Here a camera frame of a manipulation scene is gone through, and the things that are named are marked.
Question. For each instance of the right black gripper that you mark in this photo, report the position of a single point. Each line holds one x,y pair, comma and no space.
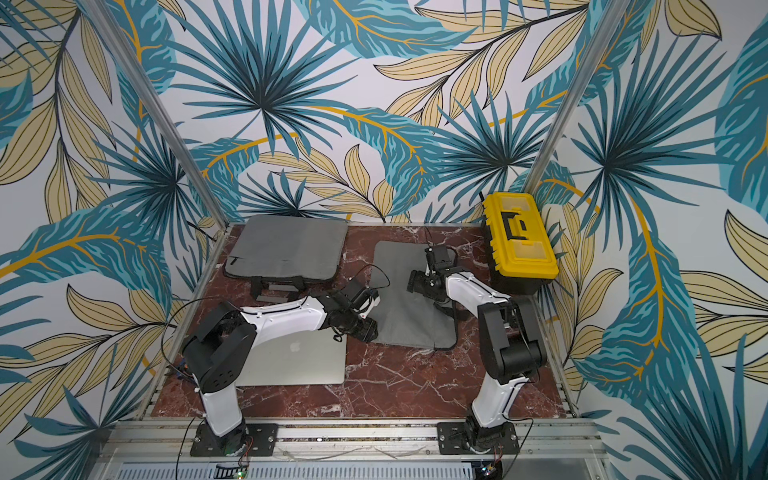
424,285

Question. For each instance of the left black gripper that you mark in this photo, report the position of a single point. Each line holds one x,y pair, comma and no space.
368,334

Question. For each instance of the grey laptop bag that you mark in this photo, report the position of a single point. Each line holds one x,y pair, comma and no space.
282,256
405,318

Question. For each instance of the silver laptop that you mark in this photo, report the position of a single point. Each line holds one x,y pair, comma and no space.
300,359

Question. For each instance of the yellow black toolbox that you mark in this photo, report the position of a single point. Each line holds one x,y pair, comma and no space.
520,255

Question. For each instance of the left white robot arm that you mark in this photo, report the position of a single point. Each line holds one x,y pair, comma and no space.
216,352

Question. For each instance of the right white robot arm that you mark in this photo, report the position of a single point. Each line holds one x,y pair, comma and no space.
510,349

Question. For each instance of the right aluminium frame post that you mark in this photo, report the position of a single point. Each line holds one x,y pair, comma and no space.
569,84

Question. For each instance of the aluminium frame post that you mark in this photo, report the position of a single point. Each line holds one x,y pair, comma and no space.
569,84
108,29

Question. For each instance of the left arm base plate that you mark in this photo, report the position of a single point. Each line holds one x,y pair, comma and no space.
246,439

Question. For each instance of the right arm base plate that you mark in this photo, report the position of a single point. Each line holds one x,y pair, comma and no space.
465,437

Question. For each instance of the front aluminium rail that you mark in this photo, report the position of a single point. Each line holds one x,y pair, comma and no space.
164,440

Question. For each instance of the left aluminium frame post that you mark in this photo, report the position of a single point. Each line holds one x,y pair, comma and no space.
108,29

